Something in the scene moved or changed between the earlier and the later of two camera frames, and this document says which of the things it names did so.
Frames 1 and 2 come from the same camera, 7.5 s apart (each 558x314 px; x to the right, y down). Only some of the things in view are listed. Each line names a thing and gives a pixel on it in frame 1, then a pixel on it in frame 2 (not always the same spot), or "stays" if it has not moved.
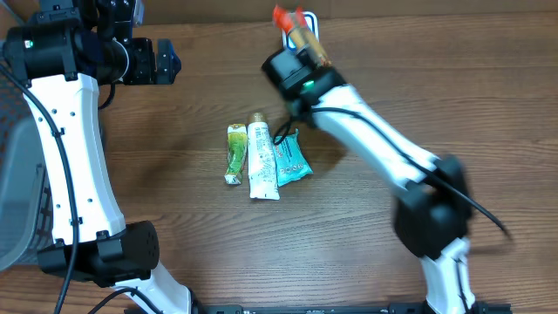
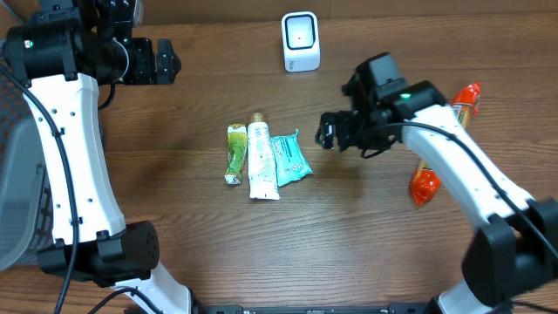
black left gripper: [162, 63] stays
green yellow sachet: [236, 145] stays
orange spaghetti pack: [294, 20] -> [425, 183]
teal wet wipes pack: [290, 160] stays
